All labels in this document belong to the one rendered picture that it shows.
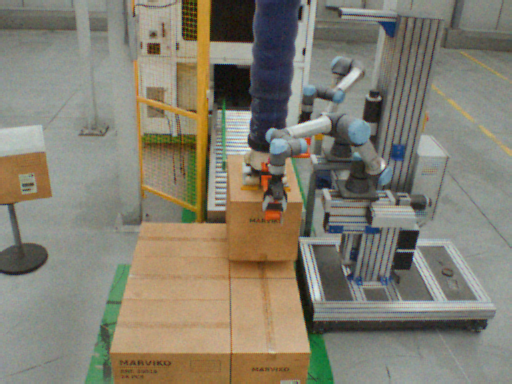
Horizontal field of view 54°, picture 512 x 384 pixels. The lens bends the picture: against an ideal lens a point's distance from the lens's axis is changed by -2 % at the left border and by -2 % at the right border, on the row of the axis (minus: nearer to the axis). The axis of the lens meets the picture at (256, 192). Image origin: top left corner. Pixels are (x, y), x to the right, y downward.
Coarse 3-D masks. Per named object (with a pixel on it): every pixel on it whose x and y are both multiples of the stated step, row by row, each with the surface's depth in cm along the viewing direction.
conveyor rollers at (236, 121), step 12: (228, 120) 531; (240, 120) 532; (228, 132) 503; (240, 132) 504; (228, 144) 476; (240, 144) 477; (216, 168) 429; (216, 180) 412; (216, 192) 396; (216, 204) 380
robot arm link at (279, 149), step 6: (276, 138) 232; (270, 144) 230; (276, 144) 227; (282, 144) 228; (270, 150) 231; (276, 150) 228; (282, 150) 228; (288, 150) 231; (270, 156) 232; (276, 156) 230; (282, 156) 230; (288, 156) 233; (270, 162) 233; (276, 162) 231; (282, 162) 232
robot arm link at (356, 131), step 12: (348, 120) 255; (360, 120) 254; (336, 132) 262; (348, 132) 253; (360, 132) 253; (360, 144) 259; (360, 156) 274; (372, 156) 271; (372, 168) 279; (384, 168) 280; (372, 180) 290; (384, 180) 284
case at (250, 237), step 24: (288, 168) 316; (240, 192) 286; (264, 192) 288; (288, 192) 289; (240, 216) 282; (264, 216) 283; (288, 216) 284; (240, 240) 290; (264, 240) 291; (288, 240) 292
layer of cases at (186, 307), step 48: (144, 240) 332; (192, 240) 335; (144, 288) 290; (192, 288) 292; (240, 288) 295; (288, 288) 297; (144, 336) 257; (192, 336) 259; (240, 336) 261; (288, 336) 263
